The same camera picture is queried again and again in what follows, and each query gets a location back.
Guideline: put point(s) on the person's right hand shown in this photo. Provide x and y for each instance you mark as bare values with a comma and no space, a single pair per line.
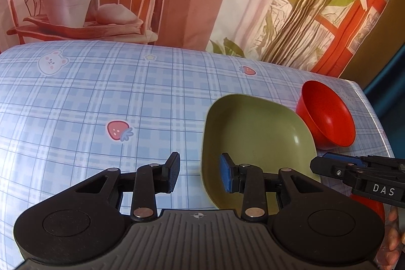
395,229

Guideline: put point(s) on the red dish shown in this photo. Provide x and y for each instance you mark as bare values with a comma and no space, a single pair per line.
371,206

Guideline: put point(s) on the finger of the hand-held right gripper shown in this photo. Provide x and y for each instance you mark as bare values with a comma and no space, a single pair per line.
329,167

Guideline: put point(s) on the red bowl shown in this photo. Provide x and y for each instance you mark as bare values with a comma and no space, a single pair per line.
329,118

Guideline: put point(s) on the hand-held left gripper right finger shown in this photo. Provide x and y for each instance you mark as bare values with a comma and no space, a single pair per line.
226,174

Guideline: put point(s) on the blue plaid tablecloth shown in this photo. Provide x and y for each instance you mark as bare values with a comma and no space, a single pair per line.
95,105

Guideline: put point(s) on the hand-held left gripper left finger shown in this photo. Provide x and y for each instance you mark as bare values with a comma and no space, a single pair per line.
172,173

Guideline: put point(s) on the green square plate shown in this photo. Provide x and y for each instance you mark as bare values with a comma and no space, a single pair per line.
258,134

